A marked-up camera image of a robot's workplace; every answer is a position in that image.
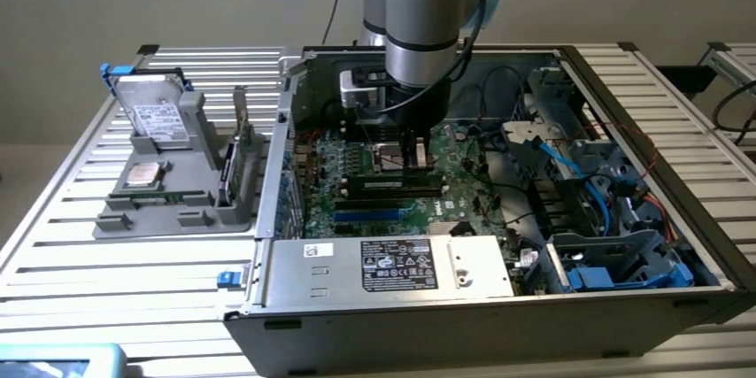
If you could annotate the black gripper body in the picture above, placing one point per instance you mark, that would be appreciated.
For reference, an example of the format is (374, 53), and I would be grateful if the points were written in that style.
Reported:
(422, 105)

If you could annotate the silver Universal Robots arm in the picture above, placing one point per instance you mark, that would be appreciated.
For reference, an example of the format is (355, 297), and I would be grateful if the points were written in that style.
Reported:
(422, 19)

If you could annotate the installed green RAM stick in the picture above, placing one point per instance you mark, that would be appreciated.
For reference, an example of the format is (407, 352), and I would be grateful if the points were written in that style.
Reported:
(378, 183)

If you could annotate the loose green RAM stick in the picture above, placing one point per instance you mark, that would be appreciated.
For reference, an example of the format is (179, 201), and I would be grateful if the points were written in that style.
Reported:
(169, 197)

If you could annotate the CPU socket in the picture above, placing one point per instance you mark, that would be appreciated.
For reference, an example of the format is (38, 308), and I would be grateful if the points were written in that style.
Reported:
(387, 157)

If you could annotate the green motherboard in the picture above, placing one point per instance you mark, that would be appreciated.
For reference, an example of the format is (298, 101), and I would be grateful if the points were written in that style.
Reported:
(467, 205)

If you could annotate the black expansion slot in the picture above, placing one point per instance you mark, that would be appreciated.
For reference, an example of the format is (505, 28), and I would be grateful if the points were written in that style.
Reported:
(370, 204)

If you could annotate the blue expansion slot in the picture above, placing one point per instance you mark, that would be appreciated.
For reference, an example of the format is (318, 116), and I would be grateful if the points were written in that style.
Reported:
(366, 216)

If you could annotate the silver chipset heat sink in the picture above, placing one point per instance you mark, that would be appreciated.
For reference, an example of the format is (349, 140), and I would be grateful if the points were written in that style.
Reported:
(450, 229)

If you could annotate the grey metal disk bay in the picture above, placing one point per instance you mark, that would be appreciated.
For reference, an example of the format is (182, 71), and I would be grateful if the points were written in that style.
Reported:
(597, 174)

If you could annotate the silver power supply unit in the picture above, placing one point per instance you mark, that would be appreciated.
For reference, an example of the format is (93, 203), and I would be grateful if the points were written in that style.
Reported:
(343, 276)

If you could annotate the open black PC case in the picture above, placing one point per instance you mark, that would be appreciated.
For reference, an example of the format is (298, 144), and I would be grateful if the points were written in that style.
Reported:
(473, 334)

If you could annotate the blue case latch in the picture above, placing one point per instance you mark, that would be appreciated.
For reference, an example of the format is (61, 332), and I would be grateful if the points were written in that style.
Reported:
(231, 280)

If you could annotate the grey parts rack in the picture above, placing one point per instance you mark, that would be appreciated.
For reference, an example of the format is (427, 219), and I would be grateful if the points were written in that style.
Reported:
(178, 218)

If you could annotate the blue plastic drive holder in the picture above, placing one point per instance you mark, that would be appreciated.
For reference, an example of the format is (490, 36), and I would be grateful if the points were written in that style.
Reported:
(614, 278)

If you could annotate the silver hard disk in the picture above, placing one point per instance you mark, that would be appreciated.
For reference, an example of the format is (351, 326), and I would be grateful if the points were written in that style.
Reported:
(157, 108)

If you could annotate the silver CPU chip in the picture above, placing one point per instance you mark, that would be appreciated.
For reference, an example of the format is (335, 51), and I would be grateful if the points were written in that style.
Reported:
(145, 174)

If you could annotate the neighbouring slatted metal table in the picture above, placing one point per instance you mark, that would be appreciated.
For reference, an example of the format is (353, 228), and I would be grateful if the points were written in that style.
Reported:
(733, 61)

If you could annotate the teal device with screen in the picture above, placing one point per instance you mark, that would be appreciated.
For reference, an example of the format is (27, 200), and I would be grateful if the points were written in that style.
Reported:
(59, 360)

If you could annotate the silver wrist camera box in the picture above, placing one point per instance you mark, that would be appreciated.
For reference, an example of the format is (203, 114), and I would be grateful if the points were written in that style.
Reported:
(357, 90)

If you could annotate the graphics card with metal bracket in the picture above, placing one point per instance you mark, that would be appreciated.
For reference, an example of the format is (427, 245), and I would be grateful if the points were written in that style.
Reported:
(239, 148)

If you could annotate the blue disk bracket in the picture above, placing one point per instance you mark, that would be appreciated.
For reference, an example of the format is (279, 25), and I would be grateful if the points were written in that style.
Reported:
(115, 72)

